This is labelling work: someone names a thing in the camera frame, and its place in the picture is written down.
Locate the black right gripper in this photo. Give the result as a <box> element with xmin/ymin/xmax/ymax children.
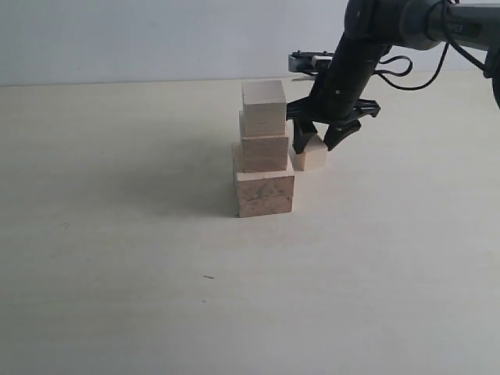
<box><xmin>286</xmin><ymin>77</ymin><xmax>380</xmax><ymax>155</ymax></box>

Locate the small wooden cube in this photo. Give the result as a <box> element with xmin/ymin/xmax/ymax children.
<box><xmin>291</xmin><ymin>134</ymin><xmax>328</xmax><ymax>171</ymax></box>

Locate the medium wooden cube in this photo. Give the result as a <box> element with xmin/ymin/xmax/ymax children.
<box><xmin>241</xmin><ymin>80</ymin><xmax>287</xmax><ymax>137</ymax></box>

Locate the medium-large wooden cube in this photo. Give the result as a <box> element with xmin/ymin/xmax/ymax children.
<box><xmin>241</xmin><ymin>135</ymin><xmax>288</xmax><ymax>173</ymax></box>

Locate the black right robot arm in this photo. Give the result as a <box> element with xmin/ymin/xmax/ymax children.
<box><xmin>286</xmin><ymin>1</ymin><xmax>499</xmax><ymax>154</ymax></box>

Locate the large wooden cube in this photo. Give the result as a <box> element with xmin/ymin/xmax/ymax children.
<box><xmin>230</xmin><ymin>141</ymin><xmax>296</xmax><ymax>219</ymax></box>

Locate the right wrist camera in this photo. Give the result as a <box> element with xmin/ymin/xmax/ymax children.
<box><xmin>288</xmin><ymin>51</ymin><xmax>334</xmax><ymax>80</ymax></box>

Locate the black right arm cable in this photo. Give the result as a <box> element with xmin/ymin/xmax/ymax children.
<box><xmin>373</xmin><ymin>0</ymin><xmax>497</xmax><ymax>91</ymax></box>

